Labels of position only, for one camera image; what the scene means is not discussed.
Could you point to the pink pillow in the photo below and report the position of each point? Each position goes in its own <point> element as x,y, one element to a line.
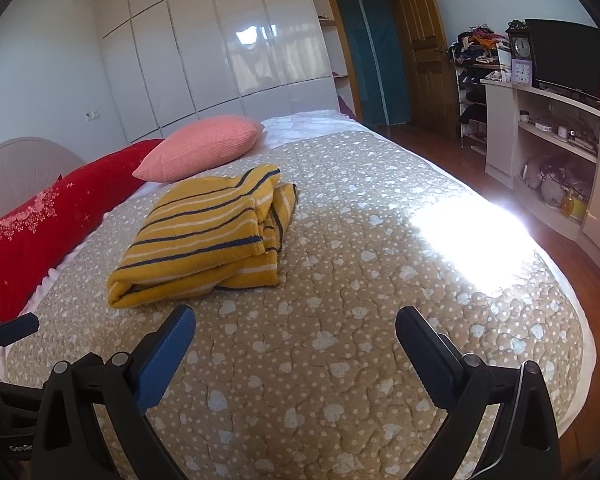
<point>200,147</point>

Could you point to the pile of clothes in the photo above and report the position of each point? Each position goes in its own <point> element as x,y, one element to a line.
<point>480,40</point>

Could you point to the red floral pillow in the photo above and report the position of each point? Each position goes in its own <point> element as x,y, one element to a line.
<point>40,230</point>

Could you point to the shoe rack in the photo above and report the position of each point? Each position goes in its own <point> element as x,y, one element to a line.
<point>472,110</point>

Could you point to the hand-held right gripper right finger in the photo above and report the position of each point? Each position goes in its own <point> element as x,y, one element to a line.
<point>432,365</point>

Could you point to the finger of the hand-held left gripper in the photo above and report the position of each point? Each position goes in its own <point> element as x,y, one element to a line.
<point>17,327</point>

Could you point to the white cabinet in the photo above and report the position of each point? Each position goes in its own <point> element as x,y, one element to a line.
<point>500,125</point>

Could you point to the purple cloth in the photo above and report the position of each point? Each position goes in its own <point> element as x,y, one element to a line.
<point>346,107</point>

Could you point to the grey cloth bundle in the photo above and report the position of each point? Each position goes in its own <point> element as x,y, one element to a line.
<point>547,182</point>

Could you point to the white jar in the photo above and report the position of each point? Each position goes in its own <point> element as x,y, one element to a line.
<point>524,115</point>

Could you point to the purple square clock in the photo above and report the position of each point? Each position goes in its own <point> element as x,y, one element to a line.
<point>521,72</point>

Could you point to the white headboard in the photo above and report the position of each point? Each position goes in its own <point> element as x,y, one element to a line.
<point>25,160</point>

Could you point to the white bed sheet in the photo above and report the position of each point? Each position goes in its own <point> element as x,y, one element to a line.
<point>305,127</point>

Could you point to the white flat box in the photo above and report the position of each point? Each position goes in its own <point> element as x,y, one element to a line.
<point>543,127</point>

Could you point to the black television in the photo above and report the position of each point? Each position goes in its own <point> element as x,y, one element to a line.
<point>565,55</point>

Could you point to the white cup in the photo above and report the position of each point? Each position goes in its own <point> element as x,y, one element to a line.
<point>563,131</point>

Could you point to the yellow striped sweater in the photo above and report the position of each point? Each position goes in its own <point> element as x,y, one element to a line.
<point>195,240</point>

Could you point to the beige dotted quilt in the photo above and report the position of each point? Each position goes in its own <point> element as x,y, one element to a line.
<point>330,285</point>

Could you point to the teal door curtain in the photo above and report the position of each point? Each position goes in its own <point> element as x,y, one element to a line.
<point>375,60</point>

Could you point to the wall socket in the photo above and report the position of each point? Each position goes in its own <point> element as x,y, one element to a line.
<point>92,115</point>

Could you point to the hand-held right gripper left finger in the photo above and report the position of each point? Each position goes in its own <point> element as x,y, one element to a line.
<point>162,360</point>

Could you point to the black ornate clock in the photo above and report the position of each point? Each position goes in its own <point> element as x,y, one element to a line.
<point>521,47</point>

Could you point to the white glossy wardrobe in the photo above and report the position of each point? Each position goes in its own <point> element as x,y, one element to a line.
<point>205,50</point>

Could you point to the wooden door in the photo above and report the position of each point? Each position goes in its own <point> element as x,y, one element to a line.
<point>425,60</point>

